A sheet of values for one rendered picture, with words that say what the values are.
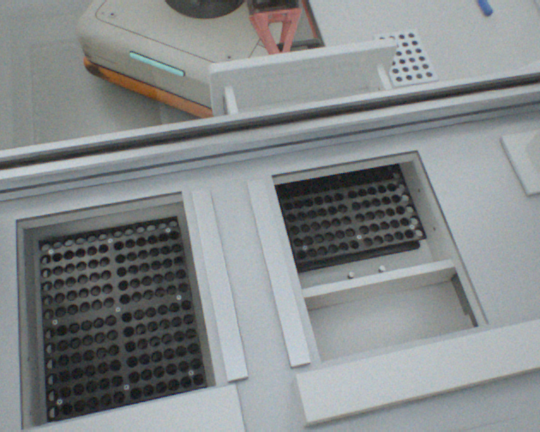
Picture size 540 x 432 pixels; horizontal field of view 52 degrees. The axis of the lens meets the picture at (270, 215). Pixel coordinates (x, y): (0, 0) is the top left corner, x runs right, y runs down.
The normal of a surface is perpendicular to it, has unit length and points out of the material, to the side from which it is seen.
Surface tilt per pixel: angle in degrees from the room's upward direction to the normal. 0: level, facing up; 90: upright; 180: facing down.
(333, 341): 0
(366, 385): 0
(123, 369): 0
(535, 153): 90
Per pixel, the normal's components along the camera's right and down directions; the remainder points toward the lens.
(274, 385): 0.04, -0.45
